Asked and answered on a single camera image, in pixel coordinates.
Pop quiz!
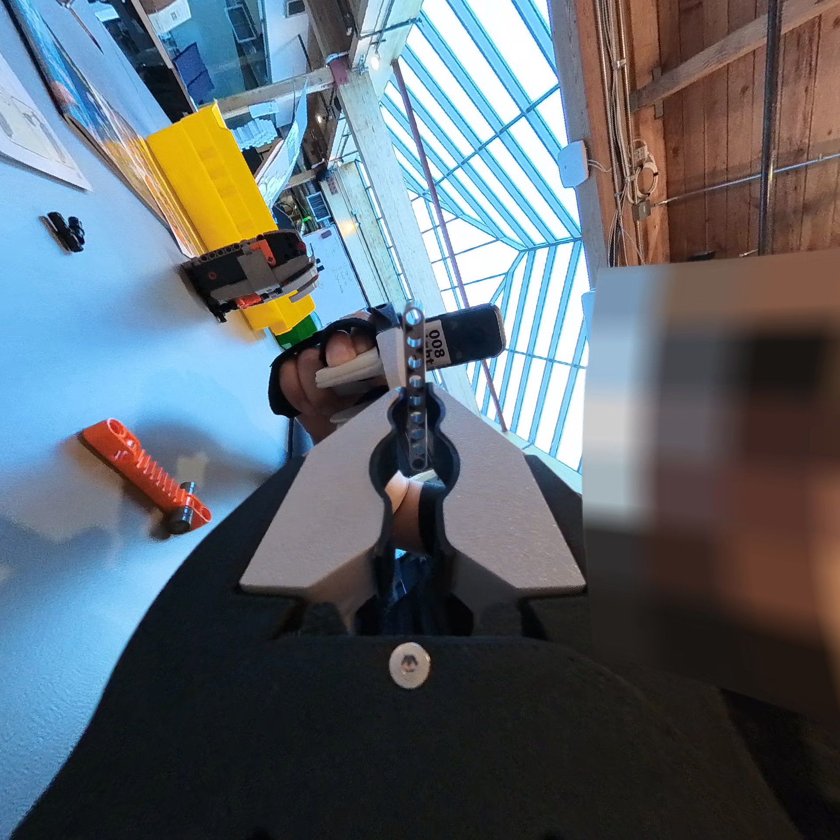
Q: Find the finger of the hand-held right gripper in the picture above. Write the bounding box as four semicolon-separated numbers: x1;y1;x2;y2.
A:
375;324;412;396

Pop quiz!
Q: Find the grey black toy vehicle model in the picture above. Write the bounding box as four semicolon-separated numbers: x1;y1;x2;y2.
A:
180;231;322;322

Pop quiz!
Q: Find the person's right forearm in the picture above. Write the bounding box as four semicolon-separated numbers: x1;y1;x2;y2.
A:
386;476;448;555

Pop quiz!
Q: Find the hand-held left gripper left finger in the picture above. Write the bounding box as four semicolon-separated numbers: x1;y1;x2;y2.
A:
239;387;401;632

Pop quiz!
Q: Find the metal wall conduit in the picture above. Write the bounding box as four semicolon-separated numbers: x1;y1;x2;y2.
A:
758;0;786;257

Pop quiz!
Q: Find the green plastic object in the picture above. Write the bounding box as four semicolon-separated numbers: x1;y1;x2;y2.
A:
272;314;324;349

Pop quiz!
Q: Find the white wall device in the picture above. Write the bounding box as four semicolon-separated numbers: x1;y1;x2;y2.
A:
558;140;589;189

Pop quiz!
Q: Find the person's right hand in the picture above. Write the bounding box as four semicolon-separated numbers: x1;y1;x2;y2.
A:
289;324;395;447

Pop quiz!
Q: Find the whiteboard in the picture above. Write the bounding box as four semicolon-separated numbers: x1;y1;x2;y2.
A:
305;223;368;309

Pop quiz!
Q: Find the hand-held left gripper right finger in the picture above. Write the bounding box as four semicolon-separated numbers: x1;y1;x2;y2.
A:
427;386;586;630

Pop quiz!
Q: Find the building instruction booklet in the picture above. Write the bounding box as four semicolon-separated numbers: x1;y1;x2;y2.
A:
0;52;93;193

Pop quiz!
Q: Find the grey perforated toy beam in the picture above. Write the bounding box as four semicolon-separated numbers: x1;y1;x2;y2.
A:
403;300;439;475

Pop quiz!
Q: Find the orange toy rack beam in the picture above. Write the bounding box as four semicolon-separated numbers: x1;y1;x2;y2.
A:
79;418;213;536

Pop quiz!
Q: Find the blue toy set box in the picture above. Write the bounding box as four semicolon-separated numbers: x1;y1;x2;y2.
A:
7;0;204;258

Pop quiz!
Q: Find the yellow plastic bin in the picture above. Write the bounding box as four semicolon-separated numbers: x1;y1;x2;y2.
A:
146;101;317;336

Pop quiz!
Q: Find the grey desk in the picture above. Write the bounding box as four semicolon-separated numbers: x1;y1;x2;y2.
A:
0;0;317;829

